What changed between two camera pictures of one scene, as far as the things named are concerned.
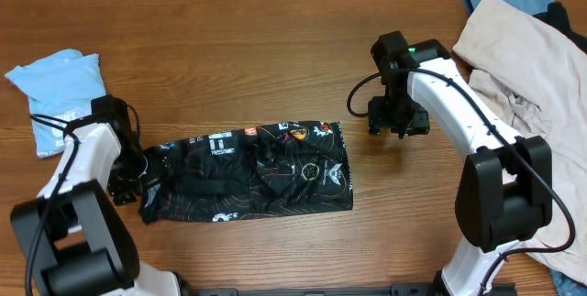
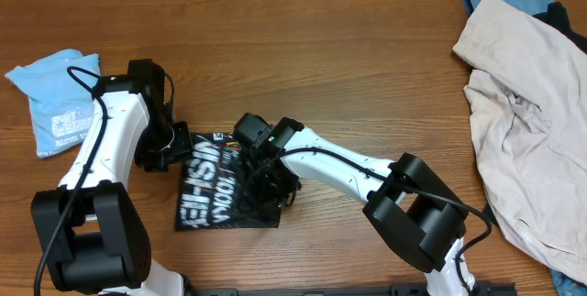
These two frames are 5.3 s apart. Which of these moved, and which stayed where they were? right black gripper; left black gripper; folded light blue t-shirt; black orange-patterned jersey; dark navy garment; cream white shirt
Moved: right black gripper; left black gripper; black orange-patterned jersey
Stayed: dark navy garment; cream white shirt; folded light blue t-shirt
